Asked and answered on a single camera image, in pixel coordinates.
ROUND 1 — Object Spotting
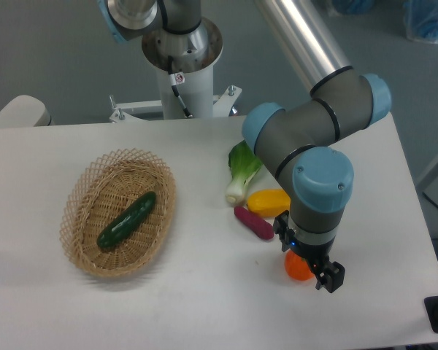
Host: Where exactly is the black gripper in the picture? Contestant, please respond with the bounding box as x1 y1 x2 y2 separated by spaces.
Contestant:
273 211 345 293

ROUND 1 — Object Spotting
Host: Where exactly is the green cucumber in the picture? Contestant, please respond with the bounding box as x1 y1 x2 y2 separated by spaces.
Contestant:
96 191 156 250

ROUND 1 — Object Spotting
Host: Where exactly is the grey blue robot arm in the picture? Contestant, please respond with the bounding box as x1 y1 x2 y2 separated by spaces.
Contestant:
98 1 391 292

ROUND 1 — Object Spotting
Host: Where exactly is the woven wicker basket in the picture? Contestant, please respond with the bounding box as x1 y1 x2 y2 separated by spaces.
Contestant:
60 149 176 278

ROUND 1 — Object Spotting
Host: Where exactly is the orange tangerine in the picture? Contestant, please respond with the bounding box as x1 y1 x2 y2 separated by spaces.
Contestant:
284 251 314 281

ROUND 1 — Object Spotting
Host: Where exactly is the purple sweet potato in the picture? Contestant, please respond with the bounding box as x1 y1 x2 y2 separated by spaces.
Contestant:
234 206 274 241

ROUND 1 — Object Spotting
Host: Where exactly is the yellow mango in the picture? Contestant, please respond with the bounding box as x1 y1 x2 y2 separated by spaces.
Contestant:
247 189 291 218

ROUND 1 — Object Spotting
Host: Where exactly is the green bok choy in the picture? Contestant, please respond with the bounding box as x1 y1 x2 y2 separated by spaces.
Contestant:
225 141 262 205

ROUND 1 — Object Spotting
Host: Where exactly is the blue plastic bag left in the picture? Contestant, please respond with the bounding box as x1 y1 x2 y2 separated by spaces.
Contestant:
327 0 375 15

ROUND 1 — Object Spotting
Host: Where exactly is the blue plastic bag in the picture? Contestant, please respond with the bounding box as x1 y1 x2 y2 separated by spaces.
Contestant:
327 0 375 15
403 0 438 44

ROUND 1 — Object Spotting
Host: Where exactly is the white chair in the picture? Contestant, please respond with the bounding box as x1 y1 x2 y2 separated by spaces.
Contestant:
0 95 55 129

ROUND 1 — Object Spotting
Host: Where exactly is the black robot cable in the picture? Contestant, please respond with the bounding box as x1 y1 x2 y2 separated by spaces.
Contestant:
166 55 193 119

